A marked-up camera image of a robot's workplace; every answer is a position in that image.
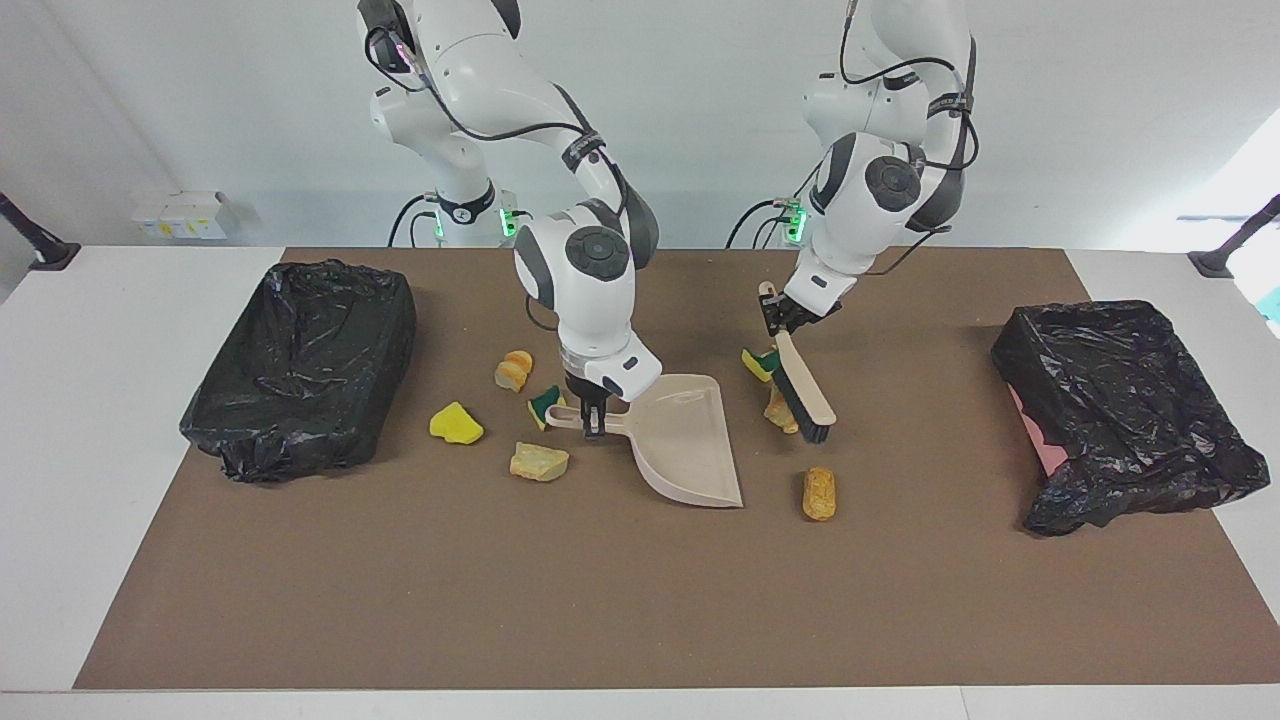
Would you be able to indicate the torn orange crust bread piece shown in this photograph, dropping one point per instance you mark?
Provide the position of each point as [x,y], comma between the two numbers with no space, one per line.
[778,410]

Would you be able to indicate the brown oval bread roll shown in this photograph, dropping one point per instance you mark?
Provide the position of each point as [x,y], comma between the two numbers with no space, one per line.
[819,495]

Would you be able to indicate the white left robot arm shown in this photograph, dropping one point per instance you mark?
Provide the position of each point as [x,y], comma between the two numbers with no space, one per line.
[860,200]

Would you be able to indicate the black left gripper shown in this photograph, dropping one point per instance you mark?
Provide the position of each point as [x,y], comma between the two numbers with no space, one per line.
[803,315]

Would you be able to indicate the beige hand brush black bristles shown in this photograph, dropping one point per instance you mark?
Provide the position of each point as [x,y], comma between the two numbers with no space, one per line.
[805,385]

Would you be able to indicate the small green yellow sponge piece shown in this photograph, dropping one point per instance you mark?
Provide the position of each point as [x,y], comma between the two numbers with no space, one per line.
[541,400]

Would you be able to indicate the beige plastic dustpan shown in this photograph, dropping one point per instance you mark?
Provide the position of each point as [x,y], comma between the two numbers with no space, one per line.
[680,450]

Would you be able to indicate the pale bread piece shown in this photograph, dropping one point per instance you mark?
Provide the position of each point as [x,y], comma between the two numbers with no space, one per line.
[539,462]

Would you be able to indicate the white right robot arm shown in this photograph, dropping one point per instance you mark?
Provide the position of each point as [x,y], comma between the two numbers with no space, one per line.
[590,300]

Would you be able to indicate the plain yellow sponge piece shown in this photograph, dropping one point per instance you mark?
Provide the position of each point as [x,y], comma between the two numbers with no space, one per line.
[455,425]

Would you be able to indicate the white wall socket boxes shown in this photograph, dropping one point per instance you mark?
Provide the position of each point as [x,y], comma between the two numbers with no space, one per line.
[180,215]

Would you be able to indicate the black bag lined pink bin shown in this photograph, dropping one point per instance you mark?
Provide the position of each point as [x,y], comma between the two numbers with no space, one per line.
[1120,400]

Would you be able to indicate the brown table mat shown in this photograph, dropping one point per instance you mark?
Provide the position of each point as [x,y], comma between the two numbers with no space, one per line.
[640,600]

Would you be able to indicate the orange striped croissant piece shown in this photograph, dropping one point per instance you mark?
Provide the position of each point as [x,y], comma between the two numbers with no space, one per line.
[513,371]

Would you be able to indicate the large green yellow sponge piece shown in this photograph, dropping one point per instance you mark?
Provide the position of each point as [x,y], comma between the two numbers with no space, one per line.
[758,365]

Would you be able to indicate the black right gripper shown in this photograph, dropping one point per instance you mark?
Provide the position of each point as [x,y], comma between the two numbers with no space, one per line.
[585,385]

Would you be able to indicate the teal object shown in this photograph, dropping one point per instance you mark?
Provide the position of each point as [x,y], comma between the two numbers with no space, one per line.
[1272,305]

